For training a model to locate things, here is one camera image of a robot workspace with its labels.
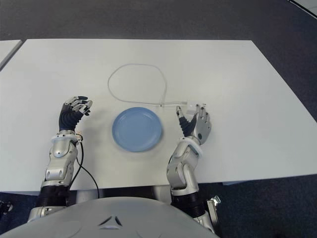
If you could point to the blue round plate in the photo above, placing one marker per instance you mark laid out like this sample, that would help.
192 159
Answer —
137 129

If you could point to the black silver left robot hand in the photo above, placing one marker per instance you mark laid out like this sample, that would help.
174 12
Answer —
68 119

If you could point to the white side table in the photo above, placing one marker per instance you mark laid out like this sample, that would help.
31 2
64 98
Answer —
7 49

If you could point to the grey robot torso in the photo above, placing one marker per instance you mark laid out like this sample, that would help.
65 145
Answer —
111 218

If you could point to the silver metal bracket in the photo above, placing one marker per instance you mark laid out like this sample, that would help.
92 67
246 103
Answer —
211 205

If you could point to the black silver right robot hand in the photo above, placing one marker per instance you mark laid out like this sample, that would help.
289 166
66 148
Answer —
201 126

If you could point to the white charger adapter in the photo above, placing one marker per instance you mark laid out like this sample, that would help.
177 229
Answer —
190 109

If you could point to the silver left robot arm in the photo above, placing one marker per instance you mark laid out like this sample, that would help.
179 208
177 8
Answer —
58 158

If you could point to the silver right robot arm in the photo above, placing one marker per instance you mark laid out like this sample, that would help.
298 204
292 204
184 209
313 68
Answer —
183 171

